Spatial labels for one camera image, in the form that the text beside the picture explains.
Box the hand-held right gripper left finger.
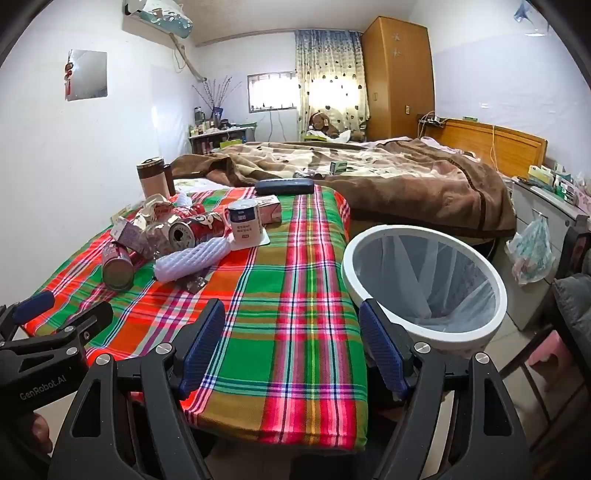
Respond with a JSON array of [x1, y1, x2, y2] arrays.
[[51, 299, 227, 480]]

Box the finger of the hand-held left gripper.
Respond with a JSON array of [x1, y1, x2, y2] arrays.
[[0, 291, 56, 342], [50, 301, 115, 348]]

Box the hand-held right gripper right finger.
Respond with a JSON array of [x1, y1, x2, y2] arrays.
[[358, 298, 532, 480]]

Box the dark red can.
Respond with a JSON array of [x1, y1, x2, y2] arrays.
[[102, 242, 136, 292]]

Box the white waste bin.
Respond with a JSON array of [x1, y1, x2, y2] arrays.
[[342, 224, 509, 354]]

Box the white foam net sleeve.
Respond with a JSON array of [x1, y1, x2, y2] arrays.
[[154, 233, 232, 282]]

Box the wrappers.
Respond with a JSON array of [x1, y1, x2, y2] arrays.
[[111, 217, 155, 259]]

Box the crushed red soda can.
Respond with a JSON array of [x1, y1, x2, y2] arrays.
[[167, 213, 232, 252]]

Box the white coaster card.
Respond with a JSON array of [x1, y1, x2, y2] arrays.
[[228, 228, 272, 252]]

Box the silver wrapper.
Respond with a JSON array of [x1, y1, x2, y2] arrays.
[[140, 194, 178, 222]]

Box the red white plastic wrapper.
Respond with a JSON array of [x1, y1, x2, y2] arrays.
[[178, 203, 220, 221]]

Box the red white carton box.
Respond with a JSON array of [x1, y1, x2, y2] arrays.
[[252, 195, 282, 225]]

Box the person's left hand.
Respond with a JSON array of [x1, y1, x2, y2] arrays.
[[28, 412, 54, 456]]

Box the checked tablecloth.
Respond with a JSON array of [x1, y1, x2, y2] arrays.
[[21, 185, 370, 450]]

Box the pink brown thermos mug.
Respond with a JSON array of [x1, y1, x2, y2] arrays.
[[136, 157, 177, 201]]

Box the brown blanket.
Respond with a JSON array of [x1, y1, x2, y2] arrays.
[[172, 137, 517, 238]]

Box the pink stool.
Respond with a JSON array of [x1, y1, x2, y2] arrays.
[[529, 330, 574, 370]]

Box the dark blue glasses case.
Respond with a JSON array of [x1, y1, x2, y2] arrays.
[[255, 179, 315, 197]]

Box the printed plastic bag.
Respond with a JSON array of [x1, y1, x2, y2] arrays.
[[505, 215, 555, 284]]

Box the grey padded chair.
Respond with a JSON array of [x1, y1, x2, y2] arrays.
[[501, 222, 591, 444]]

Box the cluttered side desk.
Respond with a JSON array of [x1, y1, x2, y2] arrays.
[[187, 122, 257, 155]]

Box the white nightstand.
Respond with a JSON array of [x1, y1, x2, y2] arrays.
[[510, 178, 589, 330]]

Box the red hanging ornament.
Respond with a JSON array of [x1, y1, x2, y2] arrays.
[[62, 51, 75, 100]]

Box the brown teddy bear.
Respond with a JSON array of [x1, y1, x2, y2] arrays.
[[308, 111, 365, 139]]

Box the row of small boxes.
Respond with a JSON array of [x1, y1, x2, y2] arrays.
[[526, 161, 591, 206]]

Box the wooden headboard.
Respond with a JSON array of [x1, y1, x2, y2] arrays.
[[422, 117, 549, 178]]

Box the vase with branches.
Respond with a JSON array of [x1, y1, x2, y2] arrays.
[[193, 76, 243, 123]]

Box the window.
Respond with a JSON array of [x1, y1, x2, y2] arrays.
[[247, 71, 298, 114]]

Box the air conditioner pipe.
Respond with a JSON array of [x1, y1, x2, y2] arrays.
[[168, 33, 206, 84]]

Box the wooden wardrobe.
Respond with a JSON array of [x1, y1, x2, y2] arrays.
[[361, 16, 435, 141]]

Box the patterned curtain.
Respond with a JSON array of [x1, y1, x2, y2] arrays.
[[294, 28, 371, 139]]

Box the air conditioner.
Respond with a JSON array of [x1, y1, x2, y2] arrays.
[[122, 0, 194, 38]]

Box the wall mirror sheet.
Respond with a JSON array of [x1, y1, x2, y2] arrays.
[[65, 48, 109, 101]]

